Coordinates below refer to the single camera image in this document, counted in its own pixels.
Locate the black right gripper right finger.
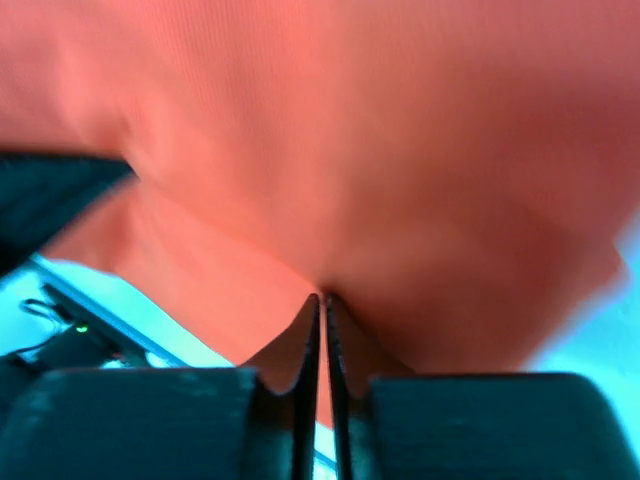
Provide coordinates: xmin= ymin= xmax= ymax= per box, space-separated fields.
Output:
xmin=326 ymin=296 xmax=639 ymax=479

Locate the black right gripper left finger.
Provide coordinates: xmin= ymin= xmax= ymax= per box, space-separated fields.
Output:
xmin=1 ymin=295 xmax=320 ymax=479

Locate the orange t shirt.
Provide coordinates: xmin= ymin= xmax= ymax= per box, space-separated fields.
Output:
xmin=0 ymin=0 xmax=640 ymax=431

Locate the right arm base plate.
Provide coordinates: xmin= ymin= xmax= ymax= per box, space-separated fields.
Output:
xmin=1 ymin=281 xmax=183 ymax=371

